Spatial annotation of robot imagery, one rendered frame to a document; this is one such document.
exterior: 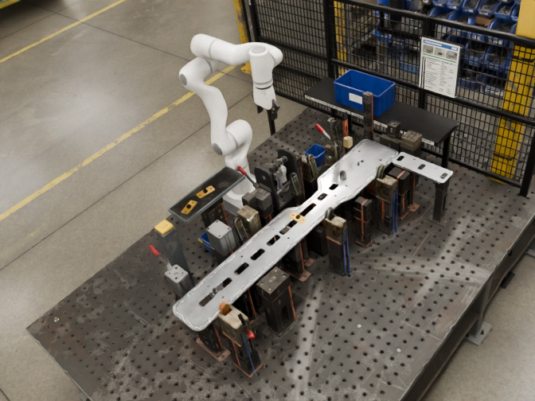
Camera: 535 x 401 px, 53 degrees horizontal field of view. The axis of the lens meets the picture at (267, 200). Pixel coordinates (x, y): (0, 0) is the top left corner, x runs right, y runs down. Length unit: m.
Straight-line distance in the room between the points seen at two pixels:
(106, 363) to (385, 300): 1.30
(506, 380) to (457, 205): 0.95
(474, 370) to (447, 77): 1.56
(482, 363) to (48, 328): 2.26
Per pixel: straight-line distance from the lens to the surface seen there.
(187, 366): 2.46
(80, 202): 4.64
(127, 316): 2.72
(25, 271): 4.29
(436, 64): 2.89
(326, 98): 3.19
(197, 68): 2.59
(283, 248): 2.36
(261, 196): 2.50
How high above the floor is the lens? 2.75
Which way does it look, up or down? 43 degrees down
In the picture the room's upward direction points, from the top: 11 degrees counter-clockwise
